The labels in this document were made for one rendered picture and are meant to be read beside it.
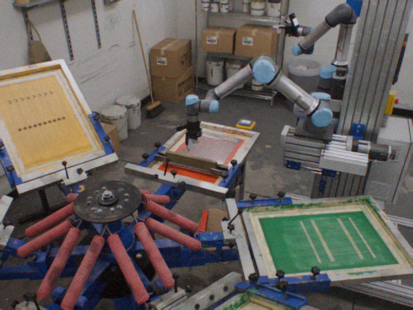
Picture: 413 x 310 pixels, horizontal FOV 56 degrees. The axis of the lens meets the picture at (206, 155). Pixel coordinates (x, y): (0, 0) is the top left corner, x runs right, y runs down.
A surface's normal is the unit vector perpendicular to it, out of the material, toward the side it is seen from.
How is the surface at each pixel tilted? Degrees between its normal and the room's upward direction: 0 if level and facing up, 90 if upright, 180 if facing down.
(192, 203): 0
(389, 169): 90
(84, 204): 0
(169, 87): 90
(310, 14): 90
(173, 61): 89
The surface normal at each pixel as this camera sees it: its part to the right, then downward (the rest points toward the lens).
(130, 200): 0.00, -0.85
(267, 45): -0.43, 0.47
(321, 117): -0.05, 0.59
